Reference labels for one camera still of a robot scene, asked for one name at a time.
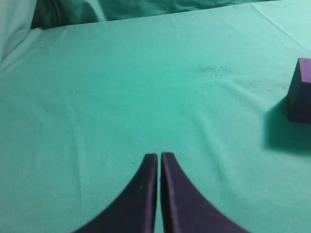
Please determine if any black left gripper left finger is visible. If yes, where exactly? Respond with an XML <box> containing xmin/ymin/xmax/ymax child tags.
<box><xmin>77</xmin><ymin>153</ymin><xmax>158</xmax><ymax>233</ymax></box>

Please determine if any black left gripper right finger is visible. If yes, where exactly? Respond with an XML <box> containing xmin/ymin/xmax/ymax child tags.
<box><xmin>161</xmin><ymin>152</ymin><xmax>247</xmax><ymax>233</ymax></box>

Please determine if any dark cube block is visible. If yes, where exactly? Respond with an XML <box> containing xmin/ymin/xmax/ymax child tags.
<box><xmin>287</xmin><ymin>58</ymin><xmax>311</xmax><ymax>124</ymax></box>

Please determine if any green table cloth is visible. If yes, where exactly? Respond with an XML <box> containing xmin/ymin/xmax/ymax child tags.
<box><xmin>0</xmin><ymin>0</ymin><xmax>311</xmax><ymax>233</ymax></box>

